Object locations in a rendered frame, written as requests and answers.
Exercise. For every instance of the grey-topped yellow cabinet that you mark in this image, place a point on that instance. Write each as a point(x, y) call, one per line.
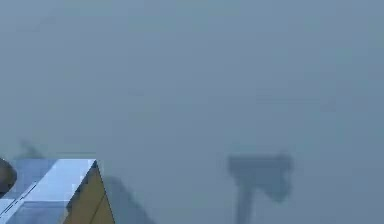
point(50, 193)

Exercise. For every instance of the dark grey round object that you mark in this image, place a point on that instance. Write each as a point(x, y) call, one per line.
point(6, 176)

